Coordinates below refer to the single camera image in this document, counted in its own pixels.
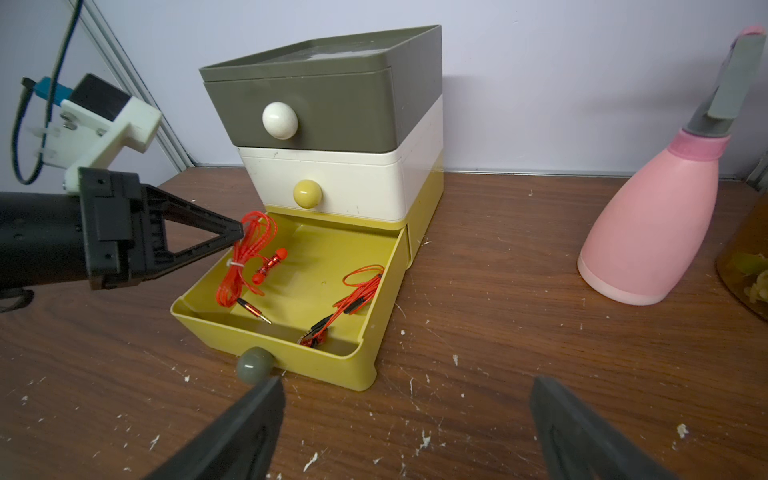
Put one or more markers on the olive green top drawer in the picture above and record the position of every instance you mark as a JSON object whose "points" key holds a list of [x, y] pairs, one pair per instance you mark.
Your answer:
{"points": [[346, 112]]}

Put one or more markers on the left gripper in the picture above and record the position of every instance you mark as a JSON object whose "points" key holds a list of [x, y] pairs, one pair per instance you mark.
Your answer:
{"points": [[133, 232]]}

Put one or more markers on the potted green plant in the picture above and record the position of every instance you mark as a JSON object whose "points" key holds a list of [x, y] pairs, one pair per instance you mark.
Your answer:
{"points": [[742, 265]]}

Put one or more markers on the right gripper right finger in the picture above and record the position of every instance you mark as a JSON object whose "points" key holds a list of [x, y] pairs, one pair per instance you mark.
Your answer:
{"points": [[577, 443]]}

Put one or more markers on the three-tier drawer cabinet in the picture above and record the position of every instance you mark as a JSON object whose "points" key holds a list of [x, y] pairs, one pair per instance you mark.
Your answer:
{"points": [[414, 56]]}

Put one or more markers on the cream drawer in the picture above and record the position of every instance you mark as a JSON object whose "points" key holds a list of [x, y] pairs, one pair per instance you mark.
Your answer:
{"points": [[350, 184]]}

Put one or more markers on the pink vase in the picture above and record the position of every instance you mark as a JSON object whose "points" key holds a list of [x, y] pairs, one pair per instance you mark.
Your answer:
{"points": [[649, 233]]}

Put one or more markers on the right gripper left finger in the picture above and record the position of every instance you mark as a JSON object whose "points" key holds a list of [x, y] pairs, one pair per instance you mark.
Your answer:
{"points": [[239, 444]]}

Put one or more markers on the red earphones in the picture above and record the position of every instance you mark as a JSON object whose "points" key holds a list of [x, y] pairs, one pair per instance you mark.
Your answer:
{"points": [[365, 282], [248, 267]]}

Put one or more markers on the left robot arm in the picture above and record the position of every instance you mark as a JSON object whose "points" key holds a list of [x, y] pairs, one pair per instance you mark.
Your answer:
{"points": [[41, 243]]}

